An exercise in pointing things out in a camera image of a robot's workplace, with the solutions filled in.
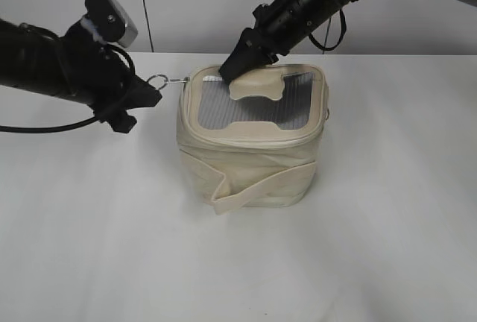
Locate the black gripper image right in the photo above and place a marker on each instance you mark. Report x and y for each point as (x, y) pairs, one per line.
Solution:
(279, 27)

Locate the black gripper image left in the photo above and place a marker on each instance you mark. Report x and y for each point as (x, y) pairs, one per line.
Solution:
(95, 75)

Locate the cream bag with mesh top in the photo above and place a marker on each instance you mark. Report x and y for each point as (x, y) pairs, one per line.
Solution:
(253, 142)

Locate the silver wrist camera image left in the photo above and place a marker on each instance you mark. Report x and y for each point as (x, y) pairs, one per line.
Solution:
(111, 22)

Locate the black cable image right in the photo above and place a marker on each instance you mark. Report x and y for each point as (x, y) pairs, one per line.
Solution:
(326, 45)

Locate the black cable image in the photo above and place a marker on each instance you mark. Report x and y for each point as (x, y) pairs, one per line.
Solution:
(326, 45)
(32, 113)

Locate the black cable image left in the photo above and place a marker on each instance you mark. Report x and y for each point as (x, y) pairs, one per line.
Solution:
(32, 113)

